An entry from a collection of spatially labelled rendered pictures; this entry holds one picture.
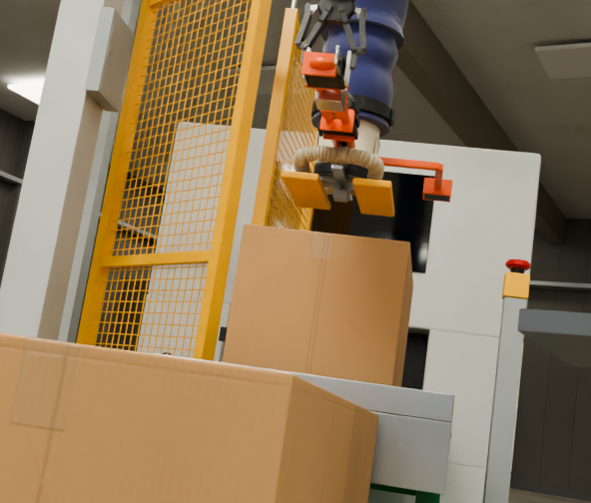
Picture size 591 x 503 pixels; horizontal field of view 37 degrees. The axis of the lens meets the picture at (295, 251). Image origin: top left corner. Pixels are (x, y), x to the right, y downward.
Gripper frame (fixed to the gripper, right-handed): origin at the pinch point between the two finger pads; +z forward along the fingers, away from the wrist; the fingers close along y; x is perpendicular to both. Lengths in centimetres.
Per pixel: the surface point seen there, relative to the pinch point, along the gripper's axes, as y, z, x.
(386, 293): -17, 42, -26
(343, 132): -0.5, 1.4, -34.9
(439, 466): -33, 79, -19
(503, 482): -51, 82, -75
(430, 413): -30, 68, -19
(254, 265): 14.9, 39.6, -25.9
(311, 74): 2.2, 3.0, 4.6
